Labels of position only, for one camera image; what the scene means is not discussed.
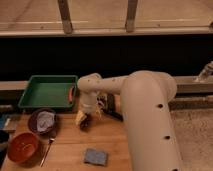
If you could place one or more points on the dark bowl with cloth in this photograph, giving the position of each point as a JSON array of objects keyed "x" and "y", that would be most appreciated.
[{"x": 42, "y": 121}]

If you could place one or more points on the orange carrot in tray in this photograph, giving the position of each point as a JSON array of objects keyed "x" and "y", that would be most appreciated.
[{"x": 70, "y": 95}]

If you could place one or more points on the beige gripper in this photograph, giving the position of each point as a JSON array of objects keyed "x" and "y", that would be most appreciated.
[{"x": 79, "y": 117}]

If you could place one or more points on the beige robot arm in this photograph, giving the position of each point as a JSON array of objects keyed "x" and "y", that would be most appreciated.
[{"x": 144, "y": 98}]

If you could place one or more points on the green plastic tray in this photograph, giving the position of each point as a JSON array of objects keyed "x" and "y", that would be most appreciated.
[{"x": 49, "y": 91}]

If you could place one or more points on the blue object at edge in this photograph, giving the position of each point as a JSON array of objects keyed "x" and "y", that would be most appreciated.
[{"x": 8, "y": 122}]

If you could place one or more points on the dark utensil pile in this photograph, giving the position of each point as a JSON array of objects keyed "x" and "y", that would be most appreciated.
[{"x": 108, "y": 107}]

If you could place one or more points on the right wooden post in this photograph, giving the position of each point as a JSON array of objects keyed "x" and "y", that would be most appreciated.
[{"x": 131, "y": 14}]

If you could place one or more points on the left wooden post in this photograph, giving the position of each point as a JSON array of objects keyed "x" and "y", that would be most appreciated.
[{"x": 65, "y": 16}]

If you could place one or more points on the orange bowl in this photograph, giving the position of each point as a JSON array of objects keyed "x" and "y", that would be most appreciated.
[{"x": 23, "y": 147}]

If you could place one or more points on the wooden post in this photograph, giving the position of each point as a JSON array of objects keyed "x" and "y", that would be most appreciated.
[
  {"x": 65, "y": 16},
  {"x": 131, "y": 14}
]

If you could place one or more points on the blue sponge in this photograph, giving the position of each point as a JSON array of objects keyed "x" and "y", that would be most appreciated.
[{"x": 95, "y": 157}]

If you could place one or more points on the metal spoon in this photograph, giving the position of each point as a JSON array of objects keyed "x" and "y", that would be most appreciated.
[{"x": 51, "y": 140}]

